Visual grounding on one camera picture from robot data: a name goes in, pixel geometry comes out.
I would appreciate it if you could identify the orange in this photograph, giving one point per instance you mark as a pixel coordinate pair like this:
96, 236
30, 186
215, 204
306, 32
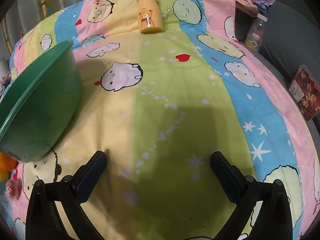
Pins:
6, 162

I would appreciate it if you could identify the yellow bear print bottle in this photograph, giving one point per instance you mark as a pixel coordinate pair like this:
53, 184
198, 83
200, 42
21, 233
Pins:
149, 15

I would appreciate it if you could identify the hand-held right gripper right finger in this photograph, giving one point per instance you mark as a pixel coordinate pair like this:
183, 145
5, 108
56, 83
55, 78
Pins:
225, 177

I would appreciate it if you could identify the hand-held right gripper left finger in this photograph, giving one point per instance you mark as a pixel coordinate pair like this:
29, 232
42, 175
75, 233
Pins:
91, 175

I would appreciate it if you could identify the plastic red fruit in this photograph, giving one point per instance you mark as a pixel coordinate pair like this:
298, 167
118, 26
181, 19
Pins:
13, 188

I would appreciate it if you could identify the pink white knitted cloth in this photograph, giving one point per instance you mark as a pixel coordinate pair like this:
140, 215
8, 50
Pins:
3, 82

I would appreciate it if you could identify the green plastic bowl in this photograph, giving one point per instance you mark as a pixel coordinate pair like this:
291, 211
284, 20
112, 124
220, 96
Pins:
37, 110

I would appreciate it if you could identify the grey sofa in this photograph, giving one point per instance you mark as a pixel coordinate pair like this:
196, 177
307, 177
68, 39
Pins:
287, 42

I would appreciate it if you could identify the clear plastic bottle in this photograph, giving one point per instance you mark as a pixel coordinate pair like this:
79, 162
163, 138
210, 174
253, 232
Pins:
256, 35

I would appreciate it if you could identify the white cylinder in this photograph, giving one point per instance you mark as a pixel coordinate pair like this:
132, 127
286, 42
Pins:
2, 66

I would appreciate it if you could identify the red brown snack box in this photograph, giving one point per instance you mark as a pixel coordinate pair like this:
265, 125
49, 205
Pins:
305, 92

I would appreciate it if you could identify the cartoon printed striped blanket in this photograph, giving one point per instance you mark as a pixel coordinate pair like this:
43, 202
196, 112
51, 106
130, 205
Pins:
175, 92

